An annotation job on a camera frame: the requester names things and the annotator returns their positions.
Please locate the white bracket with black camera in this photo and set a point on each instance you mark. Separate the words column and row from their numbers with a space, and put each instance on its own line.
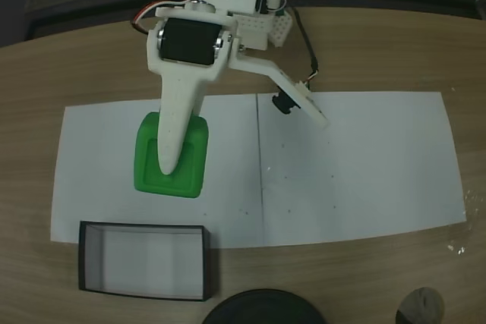
column 266, row 68

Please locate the green cube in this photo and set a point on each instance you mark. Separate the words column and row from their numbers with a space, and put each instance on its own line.
column 198, row 145

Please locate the white paper sheet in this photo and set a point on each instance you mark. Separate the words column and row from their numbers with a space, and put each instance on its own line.
column 360, row 168
column 98, row 172

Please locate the black round object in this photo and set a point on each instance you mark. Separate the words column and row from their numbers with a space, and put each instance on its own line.
column 262, row 309

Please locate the green clamp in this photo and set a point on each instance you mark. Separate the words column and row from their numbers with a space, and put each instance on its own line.
column 281, row 14

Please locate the black box with white inside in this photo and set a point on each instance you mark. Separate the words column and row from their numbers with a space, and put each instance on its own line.
column 152, row 263

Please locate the white perforated base plate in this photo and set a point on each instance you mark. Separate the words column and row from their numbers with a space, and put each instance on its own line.
column 254, row 26

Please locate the grey round disc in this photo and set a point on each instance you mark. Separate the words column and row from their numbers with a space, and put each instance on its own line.
column 419, row 307

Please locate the white paper scrap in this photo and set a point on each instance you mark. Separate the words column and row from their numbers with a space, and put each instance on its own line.
column 461, row 251

